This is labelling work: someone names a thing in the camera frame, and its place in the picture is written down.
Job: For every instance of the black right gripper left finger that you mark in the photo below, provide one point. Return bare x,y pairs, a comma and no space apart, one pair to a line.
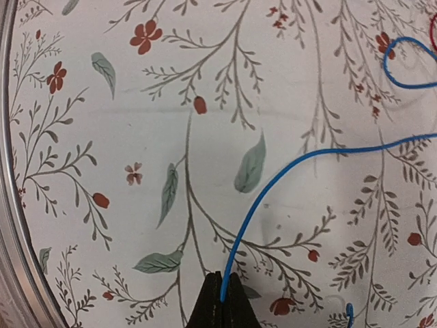
208,310

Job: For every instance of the aluminium front rail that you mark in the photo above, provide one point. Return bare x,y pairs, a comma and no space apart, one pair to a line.
26,300

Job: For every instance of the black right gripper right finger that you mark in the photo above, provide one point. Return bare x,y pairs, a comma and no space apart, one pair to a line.
237,310

